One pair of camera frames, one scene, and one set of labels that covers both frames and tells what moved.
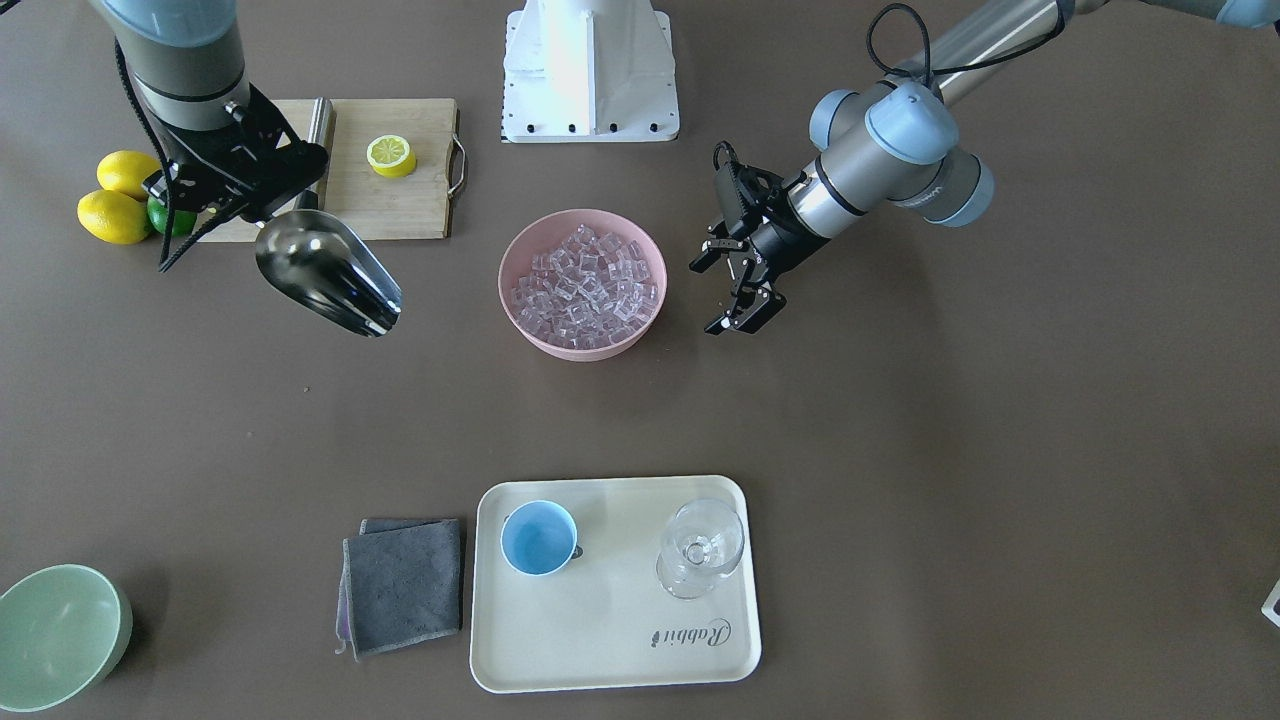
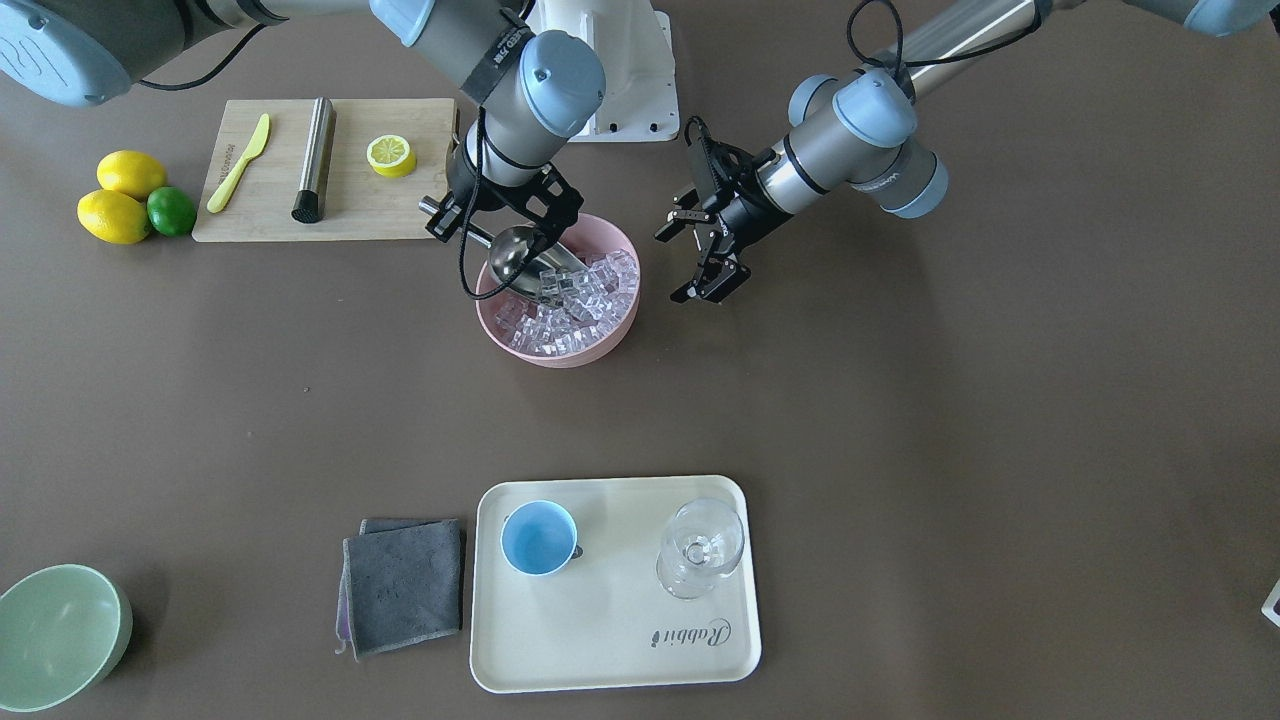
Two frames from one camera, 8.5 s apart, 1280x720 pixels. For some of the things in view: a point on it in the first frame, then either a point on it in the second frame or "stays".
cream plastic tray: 611,584 stays
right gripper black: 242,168 to 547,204
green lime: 184,220 stays
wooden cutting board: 412,206 stays
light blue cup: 539,538 stays
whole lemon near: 114,216 stays
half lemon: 391,156 stays
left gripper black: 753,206 to 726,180
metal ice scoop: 321,259 to 514,257
